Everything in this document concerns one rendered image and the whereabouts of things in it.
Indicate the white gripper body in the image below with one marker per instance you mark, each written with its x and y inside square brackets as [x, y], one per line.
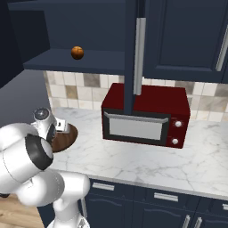
[63, 126]

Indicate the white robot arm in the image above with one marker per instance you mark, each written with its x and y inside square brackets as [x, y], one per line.
[20, 160]

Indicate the brown wooden bowl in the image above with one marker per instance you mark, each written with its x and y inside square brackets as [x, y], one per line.
[66, 141]

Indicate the dark blue open cabinet door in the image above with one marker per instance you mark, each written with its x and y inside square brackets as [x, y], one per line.
[129, 59]

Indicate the dark blue base cabinet door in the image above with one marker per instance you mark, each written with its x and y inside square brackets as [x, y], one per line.
[215, 221]
[160, 216]
[107, 212]

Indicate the dark blue closed cabinet door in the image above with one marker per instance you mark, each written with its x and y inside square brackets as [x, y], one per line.
[184, 38]

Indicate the microwave door with grey window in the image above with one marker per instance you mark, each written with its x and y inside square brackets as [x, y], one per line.
[135, 127]

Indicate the orange fruit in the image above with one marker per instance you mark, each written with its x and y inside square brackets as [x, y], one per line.
[77, 52]

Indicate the dark blue drawer front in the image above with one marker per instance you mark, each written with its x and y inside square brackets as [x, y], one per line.
[219, 207]
[118, 190]
[190, 199]

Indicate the red microwave oven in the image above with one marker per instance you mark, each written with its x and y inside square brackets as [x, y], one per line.
[154, 98]

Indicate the white microwave knob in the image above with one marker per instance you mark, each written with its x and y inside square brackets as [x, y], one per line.
[178, 123]
[175, 141]

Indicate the dark blue open wall cabinet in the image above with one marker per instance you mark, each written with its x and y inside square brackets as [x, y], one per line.
[80, 32]

